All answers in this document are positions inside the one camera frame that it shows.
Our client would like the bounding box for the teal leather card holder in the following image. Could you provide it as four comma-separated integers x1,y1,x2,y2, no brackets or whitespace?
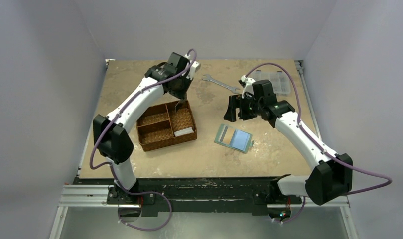
214,124,254,153

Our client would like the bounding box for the gold card with black stripe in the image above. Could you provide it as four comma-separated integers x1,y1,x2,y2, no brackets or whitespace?
219,126,236,145

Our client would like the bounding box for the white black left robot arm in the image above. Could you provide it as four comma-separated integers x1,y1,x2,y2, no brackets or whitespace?
89,49,200,204

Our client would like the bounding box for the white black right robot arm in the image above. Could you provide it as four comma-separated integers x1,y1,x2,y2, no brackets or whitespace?
224,76,353,205

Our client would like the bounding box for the stack of cards in basket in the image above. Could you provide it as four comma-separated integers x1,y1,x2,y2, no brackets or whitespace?
174,127,194,137

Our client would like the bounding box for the silver open-end wrench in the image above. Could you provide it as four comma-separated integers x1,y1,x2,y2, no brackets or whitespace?
202,74,240,94

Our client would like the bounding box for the clear plastic organizer box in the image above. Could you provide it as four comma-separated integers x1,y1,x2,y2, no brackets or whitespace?
251,70,292,96

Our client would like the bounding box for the brown woven divided basket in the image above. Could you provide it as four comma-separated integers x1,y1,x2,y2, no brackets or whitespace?
136,101,198,152

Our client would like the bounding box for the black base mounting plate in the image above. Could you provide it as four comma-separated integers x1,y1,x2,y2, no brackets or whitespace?
73,176,302,217

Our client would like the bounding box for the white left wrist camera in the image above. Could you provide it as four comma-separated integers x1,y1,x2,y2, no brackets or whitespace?
184,53,201,81

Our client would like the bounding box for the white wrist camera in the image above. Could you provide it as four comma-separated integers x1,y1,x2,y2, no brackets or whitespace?
239,75,255,98
184,53,201,81

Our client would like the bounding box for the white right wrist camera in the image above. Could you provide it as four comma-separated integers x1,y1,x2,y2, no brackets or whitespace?
239,75,255,98

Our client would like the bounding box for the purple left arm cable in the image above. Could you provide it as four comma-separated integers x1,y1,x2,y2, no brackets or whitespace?
89,48,198,232

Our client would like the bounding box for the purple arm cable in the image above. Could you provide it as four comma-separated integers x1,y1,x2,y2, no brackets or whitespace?
89,48,198,232
242,62,393,225

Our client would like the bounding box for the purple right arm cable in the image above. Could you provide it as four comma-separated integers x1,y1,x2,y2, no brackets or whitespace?
242,62,393,225

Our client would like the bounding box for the aluminium frame rail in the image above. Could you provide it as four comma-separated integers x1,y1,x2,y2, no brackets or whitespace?
49,185,144,239

